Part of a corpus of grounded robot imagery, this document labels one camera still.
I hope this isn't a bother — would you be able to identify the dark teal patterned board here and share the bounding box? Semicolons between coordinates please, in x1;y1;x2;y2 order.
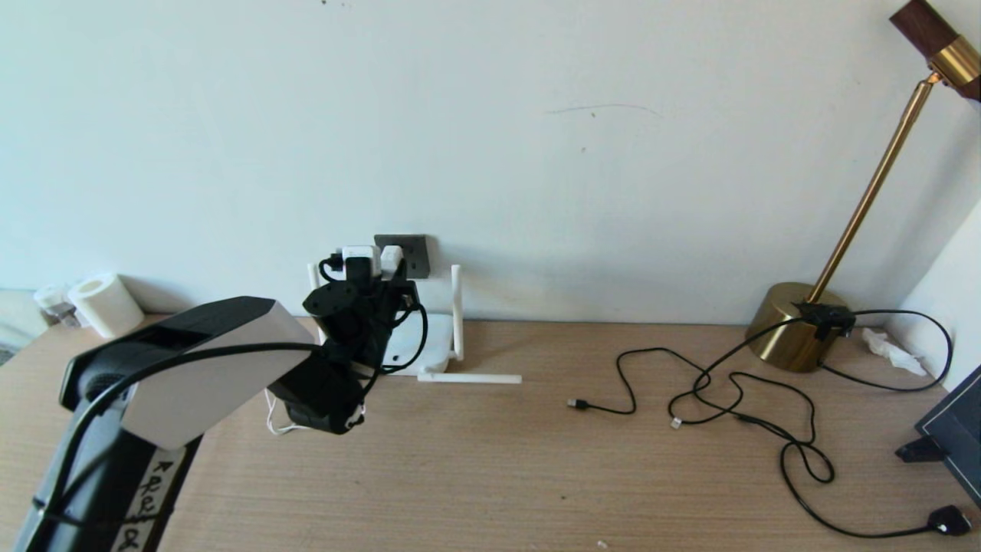
916;366;981;507

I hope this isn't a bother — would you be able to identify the grey wall socket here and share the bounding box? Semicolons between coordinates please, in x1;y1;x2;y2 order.
374;235;431;280

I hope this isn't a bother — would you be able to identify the white router with four antennas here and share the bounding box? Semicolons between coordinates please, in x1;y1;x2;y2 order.
307;264;523;385

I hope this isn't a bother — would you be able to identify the small clear jar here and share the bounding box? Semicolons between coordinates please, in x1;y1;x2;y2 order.
34;285;77;329

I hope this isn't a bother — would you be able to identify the white toilet paper roll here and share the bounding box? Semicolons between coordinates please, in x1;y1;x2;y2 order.
67;274;145;338

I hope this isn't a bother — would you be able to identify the crumpled white tissue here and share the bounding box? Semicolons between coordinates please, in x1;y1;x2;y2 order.
862;328;927;376

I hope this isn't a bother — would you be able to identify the black clip stand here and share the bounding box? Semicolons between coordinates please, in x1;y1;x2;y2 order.
895;437;947;463

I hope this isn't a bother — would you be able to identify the thin black USB cable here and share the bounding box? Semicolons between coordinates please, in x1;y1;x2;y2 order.
569;349;815;447

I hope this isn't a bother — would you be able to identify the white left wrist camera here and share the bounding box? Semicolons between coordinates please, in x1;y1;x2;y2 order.
341;245;382;286

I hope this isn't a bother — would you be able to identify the brass desk lamp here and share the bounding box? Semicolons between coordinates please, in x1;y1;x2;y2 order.
747;0;981;374

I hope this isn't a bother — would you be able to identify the black lamp power cable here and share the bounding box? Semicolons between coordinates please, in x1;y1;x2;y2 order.
667;310;971;537

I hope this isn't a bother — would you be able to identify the thin white adapter cable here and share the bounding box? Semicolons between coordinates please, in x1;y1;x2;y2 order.
264;389;311;436

